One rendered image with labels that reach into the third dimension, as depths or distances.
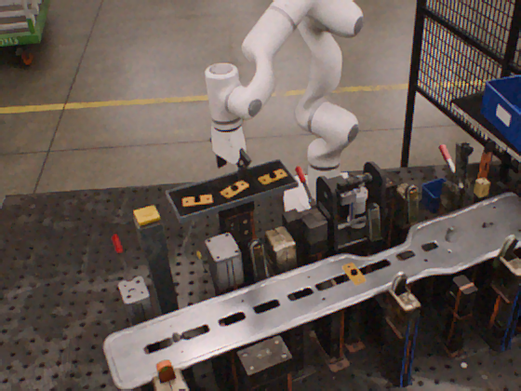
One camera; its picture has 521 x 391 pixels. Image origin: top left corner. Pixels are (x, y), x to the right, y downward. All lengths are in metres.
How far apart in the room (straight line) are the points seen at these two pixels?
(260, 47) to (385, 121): 2.74
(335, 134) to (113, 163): 2.29
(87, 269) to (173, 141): 1.98
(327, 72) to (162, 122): 2.58
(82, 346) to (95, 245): 0.48
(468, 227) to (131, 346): 1.06
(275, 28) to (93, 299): 1.13
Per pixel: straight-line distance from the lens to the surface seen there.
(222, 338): 1.72
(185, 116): 4.52
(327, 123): 2.13
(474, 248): 1.99
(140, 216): 1.86
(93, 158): 4.26
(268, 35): 1.75
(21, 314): 2.37
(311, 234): 1.90
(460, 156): 2.04
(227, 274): 1.81
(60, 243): 2.58
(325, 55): 2.02
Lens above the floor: 2.33
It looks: 42 degrees down
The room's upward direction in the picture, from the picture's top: straight up
